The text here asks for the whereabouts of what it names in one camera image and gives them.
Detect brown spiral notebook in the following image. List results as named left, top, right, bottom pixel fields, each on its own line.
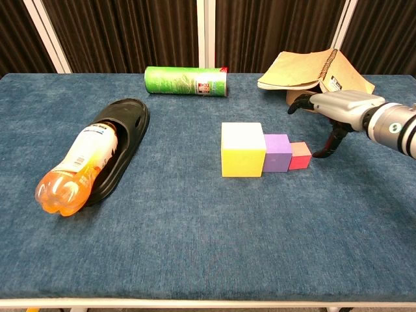
left=257, top=48, right=376, bottom=96

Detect white partition post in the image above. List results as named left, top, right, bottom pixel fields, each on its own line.
left=23, top=0, right=72, bottom=74
left=196, top=0, right=216, bottom=68
left=331, top=0, right=360, bottom=49

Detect blue table cloth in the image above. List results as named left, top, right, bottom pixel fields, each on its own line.
left=0, top=72, right=416, bottom=300

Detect white table frame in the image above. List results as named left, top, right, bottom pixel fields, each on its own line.
left=0, top=297, right=416, bottom=312

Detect green chips can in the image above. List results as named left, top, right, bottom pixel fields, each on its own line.
left=144, top=66, right=229, bottom=98

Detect black rubber clog shoe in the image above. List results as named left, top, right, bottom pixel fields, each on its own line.
left=83, top=98, right=151, bottom=207

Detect brown paper bowl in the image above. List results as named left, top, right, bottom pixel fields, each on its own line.
left=285, top=89, right=317, bottom=114

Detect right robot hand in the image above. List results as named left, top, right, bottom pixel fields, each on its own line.
left=287, top=90, right=386, bottom=159

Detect large yellow foam cube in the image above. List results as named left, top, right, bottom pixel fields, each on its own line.
left=220, top=122, right=267, bottom=178

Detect purple foam cube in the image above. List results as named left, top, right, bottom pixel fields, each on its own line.
left=262, top=133, right=293, bottom=173

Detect orange drink plastic bottle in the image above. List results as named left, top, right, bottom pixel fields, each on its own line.
left=34, top=120, right=119, bottom=217

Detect small pink foam cube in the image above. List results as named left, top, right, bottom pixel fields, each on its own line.
left=288, top=141, right=313, bottom=171

